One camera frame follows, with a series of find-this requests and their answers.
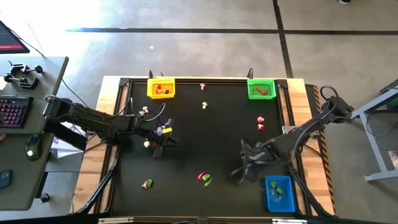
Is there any black computer monitor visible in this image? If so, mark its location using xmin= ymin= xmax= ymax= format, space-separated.
xmin=0 ymin=20 xmax=31 ymax=55

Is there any black bench clamp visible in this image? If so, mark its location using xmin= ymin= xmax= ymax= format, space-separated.
xmin=3 ymin=73 xmax=40 ymax=91
xmin=8 ymin=61 xmax=44 ymax=77

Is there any black yellow hazard tape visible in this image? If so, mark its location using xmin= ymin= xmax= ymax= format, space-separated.
xmin=312 ymin=84 xmax=337 ymax=215

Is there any black diagonal strut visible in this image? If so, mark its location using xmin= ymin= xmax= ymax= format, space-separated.
xmin=287 ymin=164 xmax=332 ymax=217
xmin=74 ymin=149 xmax=121 ymax=215

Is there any blue plastic basket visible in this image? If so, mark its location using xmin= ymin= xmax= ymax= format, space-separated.
xmin=264 ymin=174 xmax=296 ymax=213

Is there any black table mat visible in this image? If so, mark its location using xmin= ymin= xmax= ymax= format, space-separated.
xmin=112 ymin=81 xmax=295 ymax=217

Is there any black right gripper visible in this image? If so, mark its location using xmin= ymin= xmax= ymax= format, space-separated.
xmin=230 ymin=138 xmax=280 ymax=185

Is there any grey metal stand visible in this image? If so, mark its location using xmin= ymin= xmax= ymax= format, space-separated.
xmin=343 ymin=79 xmax=398 ymax=183

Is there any silver metal bracket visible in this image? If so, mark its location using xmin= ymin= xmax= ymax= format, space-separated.
xmin=272 ymin=218 xmax=308 ymax=224
xmin=99 ymin=217 xmax=134 ymax=224

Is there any black backlit keyboard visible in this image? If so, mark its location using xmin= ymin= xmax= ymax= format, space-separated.
xmin=0 ymin=95 xmax=34 ymax=129

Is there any dark blue phone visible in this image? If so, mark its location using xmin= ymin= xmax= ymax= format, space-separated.
xmin=0 ymin=169 xmax=14 ymax=190

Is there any green plastic basket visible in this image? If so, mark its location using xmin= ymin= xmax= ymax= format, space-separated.
xmin=246 ymin=79 xmax=277 ymax=101

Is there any grey desk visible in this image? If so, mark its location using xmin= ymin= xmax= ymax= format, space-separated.
xmin=0 ymin=55 xmax=70 ymax=212

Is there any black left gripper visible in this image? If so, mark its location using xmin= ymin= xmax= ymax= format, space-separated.
xmin=152 ymin=118 xmax=180 ymax=159

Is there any white paper sheet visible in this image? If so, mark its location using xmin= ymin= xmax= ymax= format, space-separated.
xmin=49 ymin=122 xmax=84 ymax=159

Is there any yellow plastic basket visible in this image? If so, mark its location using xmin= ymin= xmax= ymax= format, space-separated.
xmin=146 ymin=77 xmax=176 ymax=100

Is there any black computer mouse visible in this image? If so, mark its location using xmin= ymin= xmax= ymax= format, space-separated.
xmin=25 ymin=134 xmax=43 ymax=162

